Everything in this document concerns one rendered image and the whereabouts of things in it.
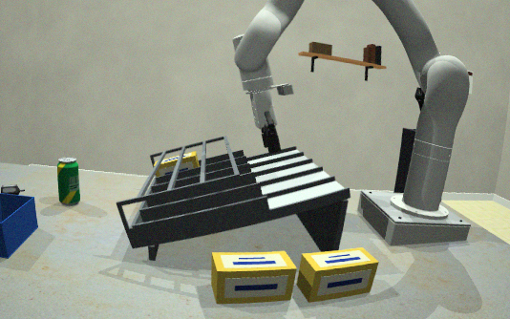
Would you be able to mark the green drink can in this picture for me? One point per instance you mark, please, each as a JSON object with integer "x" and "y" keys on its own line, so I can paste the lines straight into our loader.
{"x": 68, "y": 181}

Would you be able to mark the blue open bin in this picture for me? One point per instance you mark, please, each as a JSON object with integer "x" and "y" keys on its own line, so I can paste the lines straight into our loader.
{"x": 17, "y": 227}

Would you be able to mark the yellow butter carton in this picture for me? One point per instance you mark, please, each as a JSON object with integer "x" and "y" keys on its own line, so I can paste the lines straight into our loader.
{"x": 190, "y": 160}
{"x": 336, "y": 274}
{"x": 252, "y": 277}

